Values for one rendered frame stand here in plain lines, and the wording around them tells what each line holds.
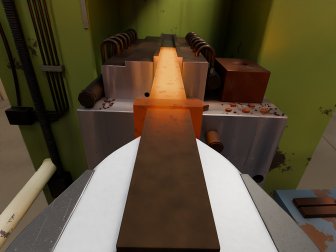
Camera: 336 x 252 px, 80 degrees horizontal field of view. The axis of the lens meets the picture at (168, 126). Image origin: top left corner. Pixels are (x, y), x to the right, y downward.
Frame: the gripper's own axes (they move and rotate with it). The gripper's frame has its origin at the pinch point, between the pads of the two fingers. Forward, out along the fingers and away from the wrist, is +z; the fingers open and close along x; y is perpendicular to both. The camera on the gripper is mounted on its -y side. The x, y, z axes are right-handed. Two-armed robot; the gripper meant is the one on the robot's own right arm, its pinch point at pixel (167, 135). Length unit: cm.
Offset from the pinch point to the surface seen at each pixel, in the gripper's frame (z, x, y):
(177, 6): 76, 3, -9
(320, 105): 42, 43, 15
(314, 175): 109, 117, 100
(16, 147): 133, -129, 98
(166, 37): 68, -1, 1
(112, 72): 27.7, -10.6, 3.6
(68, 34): 41.7, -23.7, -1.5
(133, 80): 27.7, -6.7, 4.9
